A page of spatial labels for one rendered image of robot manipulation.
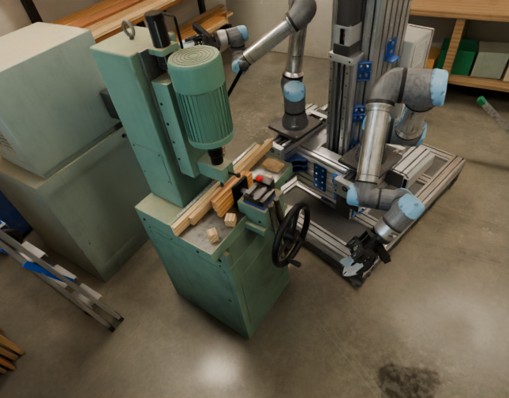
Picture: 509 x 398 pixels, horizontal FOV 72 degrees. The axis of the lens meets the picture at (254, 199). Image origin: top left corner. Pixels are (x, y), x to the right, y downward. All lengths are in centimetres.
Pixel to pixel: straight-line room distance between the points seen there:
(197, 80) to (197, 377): 154
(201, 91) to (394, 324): 164
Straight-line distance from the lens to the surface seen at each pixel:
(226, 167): 140
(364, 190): 124
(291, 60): 199
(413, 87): 129
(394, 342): 217
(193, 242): 138
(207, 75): 115
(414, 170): 193
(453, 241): 265
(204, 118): 122
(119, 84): 141
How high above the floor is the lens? 194
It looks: 45 degrees down
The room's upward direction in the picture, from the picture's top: 8 degrees counter-clockwise
